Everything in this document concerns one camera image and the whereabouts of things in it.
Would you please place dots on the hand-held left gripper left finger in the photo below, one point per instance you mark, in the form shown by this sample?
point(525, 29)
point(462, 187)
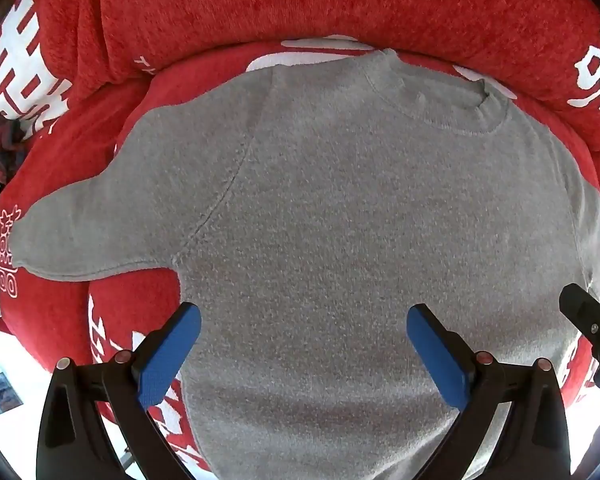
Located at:
point(167, 355)

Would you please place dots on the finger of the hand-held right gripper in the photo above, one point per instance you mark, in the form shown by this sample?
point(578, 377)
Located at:
point(587, 317)

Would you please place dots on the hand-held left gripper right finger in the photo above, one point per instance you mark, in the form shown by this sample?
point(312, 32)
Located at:
point(437, 355)

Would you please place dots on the grey knit sweater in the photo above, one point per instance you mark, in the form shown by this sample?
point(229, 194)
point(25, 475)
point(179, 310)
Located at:
point(340, 220)

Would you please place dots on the dark red patterned cloth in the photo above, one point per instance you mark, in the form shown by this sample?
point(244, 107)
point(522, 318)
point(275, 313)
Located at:
point(2, 152)

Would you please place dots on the red printed blanket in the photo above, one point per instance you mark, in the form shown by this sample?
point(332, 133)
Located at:
point(290, 0)

